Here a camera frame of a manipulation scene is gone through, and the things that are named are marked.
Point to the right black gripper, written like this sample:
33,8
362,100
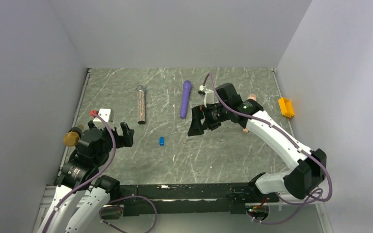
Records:
199,112

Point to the yellow plastic bin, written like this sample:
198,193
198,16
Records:
286,107

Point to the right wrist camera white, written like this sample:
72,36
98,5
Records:
208,95

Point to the purple cylinder stick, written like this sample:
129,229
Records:
187,86

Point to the blue key tag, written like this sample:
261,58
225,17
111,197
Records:
161,141

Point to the black base frame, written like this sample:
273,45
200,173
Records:
234,198

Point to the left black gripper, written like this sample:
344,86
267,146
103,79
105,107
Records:
127,139

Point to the glitter tube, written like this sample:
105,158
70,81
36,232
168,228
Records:
141,110

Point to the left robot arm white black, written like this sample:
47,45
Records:
78,195

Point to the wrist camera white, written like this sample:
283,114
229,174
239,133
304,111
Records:
106,114
208,95

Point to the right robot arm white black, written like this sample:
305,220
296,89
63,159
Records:
306,166

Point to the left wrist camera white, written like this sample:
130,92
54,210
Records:
106,114

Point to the gold microphone on black stand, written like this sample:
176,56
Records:
72,137

